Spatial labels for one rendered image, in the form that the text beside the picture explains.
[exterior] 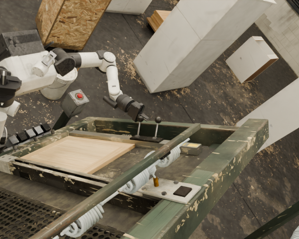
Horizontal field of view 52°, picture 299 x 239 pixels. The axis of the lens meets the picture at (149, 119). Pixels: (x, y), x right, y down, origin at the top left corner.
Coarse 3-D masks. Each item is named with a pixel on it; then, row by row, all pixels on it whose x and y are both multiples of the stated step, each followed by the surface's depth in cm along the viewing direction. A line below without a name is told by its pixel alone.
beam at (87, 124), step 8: (80, 120) 222; (88, 120) 219; (64, 128) 209; (72, 128) 206; (80, 128) 210; (88, 128) 215; (48, 136) 196; (56, 136) 194; (64, 136) 199; (24, 144) 187; (40, 144) 185; (48, 144) 190; (8, 152) 177; (24, 152) 177
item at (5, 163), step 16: (0, 160) 159; (16, 160) 158; (32, 176) 145; (48, 176) 136; (64, 176) 128; (80, 176) 128; (96, 176) 124; (80, 192) 125; (144, 192) 99; (160, 192) 97; (192, 192) 95; (128, 208) 110; (144, 208) 105
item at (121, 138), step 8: (80, 136) 195; (88, 136) 190; (96, 136) 186; (104, 136) 182; (112, 136) 180; (120, 136) 178; (128, 136) 176; (136, 144) 168; (144, 144) 164; (152, 144) 161; (160, 144) 158; (200, 144) 148; (184, 152) 150; (192, 152) 147; (200, 152) 148
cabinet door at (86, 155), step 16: (64, 144) 187; (80, 144) 182; (96, 144) 178; (112, 144) 173; (128, 144) 169; (32, 160) 168; (48, 160) 165; (64, 160) 161; (80, 160) 158; (96, 160) 155; (112, 160) 155
